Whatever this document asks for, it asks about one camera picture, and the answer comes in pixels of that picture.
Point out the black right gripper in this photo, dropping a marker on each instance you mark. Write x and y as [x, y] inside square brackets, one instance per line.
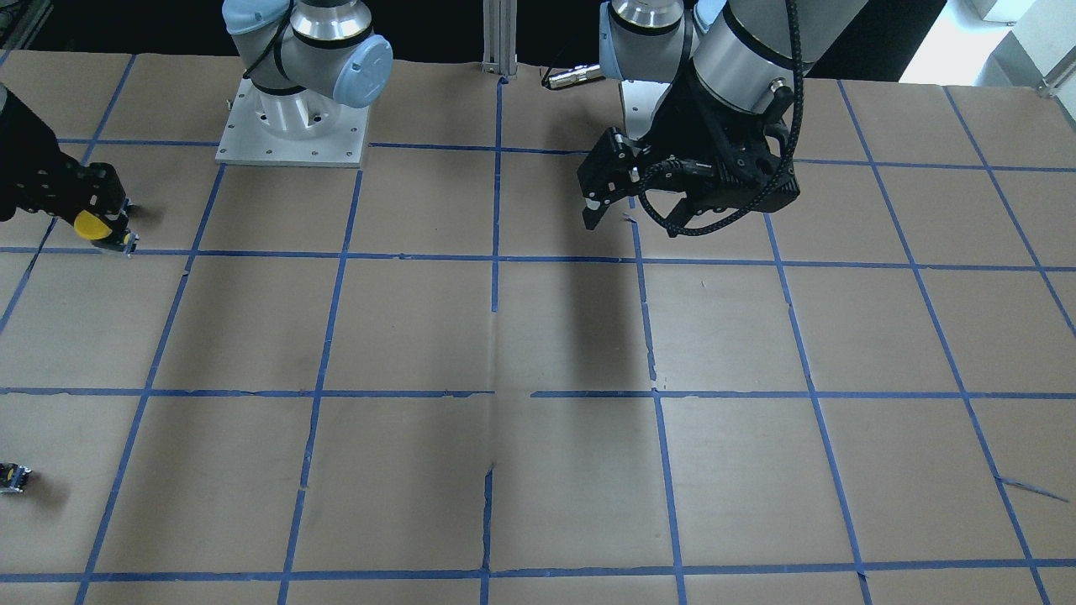
[27, 172]

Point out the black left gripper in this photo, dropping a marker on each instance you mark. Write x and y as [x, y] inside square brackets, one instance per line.
[679, 126]

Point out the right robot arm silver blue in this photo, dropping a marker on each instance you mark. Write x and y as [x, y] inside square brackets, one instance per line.
[313, 70]

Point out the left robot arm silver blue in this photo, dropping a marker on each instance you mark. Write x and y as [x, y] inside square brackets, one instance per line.
[737, 47]

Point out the brown paper table cover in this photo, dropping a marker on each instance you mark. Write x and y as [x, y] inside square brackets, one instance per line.
[425, 382]

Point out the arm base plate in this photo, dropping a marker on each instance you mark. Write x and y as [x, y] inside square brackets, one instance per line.
[639, 100]
[300, 130]

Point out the aluminium frame post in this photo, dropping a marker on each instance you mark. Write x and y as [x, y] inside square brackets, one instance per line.
[500, 22]

